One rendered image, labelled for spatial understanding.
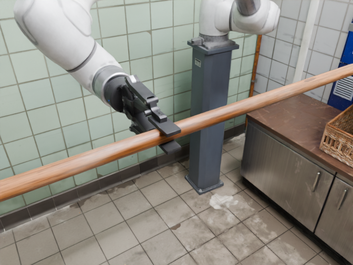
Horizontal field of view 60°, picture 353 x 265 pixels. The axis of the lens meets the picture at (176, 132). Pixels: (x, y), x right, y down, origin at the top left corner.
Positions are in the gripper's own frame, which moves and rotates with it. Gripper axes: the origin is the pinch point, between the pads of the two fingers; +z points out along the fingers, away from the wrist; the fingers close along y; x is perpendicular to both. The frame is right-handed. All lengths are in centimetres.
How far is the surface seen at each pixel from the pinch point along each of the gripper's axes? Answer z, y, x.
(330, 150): -21, 61, -107
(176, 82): -121, 55, -80
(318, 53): -71, 34, -154
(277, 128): -51, 62, -103
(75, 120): -120, 62, -9
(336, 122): -25, 48, -112
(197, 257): -40, 120, -42
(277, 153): -46, 75, -100
